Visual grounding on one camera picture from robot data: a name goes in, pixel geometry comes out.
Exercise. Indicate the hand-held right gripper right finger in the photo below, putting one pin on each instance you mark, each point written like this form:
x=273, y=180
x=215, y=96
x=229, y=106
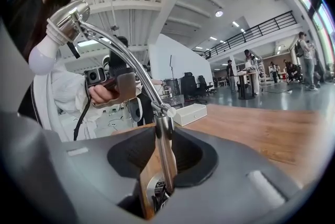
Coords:
x=222, y=186

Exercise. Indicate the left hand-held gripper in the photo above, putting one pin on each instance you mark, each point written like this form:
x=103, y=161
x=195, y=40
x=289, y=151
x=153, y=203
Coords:
x=111, y=84

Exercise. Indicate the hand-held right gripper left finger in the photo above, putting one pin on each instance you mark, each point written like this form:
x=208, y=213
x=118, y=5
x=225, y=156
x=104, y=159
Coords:
x=104, y=178

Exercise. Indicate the person's left forearm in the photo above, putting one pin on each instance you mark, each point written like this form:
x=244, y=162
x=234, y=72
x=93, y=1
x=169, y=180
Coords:
x=70, y=89

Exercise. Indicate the person's left hand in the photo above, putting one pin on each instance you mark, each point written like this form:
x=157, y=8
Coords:
x=102, y=94

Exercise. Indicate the silver metal pot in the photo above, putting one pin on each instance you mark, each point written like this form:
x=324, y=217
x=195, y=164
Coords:
x=171, y=85

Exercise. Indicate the black table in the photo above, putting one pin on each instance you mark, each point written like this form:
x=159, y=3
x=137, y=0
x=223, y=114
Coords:
x=175, y=102

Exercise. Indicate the black office chair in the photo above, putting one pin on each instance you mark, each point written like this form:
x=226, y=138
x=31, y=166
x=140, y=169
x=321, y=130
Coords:
x=205, y=84
x=189, y=84

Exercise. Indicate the person's white shirt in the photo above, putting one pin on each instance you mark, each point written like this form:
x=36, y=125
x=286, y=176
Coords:
x=65, y=107

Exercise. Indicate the white box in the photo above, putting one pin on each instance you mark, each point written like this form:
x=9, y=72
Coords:
x=189, y=113

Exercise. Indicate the tall wooden-top table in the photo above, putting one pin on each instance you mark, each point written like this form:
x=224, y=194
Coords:
x=244, y=84

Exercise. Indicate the round ceiling spotlight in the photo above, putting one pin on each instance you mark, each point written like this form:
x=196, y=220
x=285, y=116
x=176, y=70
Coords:
x=219, y=13

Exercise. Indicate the black balcony railing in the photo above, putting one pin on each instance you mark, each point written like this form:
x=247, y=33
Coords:
x=251, y=34

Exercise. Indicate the small black action camera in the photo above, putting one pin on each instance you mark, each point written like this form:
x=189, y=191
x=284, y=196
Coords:
x=94, y=76

